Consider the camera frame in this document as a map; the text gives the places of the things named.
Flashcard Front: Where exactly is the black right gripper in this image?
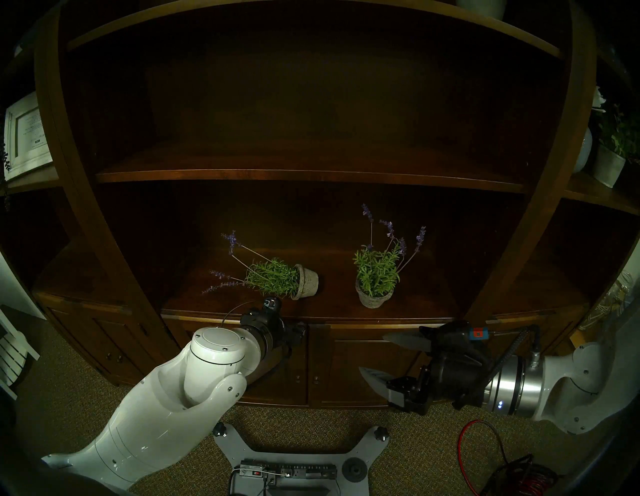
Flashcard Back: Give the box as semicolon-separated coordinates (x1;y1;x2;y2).
358;320;494;416

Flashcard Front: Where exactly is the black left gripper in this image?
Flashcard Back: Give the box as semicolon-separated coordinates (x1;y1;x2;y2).
240;309;307;353

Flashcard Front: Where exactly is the fake lavender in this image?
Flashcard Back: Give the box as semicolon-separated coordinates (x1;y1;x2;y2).
201;230;321;301
352;202;428;309

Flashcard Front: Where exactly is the green plant in white pot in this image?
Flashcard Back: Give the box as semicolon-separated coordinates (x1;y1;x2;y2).
592;105;640;189

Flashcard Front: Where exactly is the dark trailing plant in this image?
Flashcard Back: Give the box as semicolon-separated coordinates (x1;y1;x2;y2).
0;140;13;211

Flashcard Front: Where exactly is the grey power strip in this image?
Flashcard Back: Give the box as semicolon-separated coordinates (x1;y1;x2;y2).
239;461;337;483

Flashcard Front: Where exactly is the dark wooden shelf cabinet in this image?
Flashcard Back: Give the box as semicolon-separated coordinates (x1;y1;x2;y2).
0;0;640;408

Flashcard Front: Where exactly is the pale vase with white flowers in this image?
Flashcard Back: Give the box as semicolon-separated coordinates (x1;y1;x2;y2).
574;87;608;173

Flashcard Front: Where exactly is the white framed certificate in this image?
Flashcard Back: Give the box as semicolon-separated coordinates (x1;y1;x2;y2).
4;92;53;181

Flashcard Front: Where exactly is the grey metal robot base plate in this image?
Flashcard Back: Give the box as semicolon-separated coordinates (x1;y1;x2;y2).
212;422;391;496

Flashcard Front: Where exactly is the red cable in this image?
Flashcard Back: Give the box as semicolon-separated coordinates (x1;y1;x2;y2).
457;420;551;496

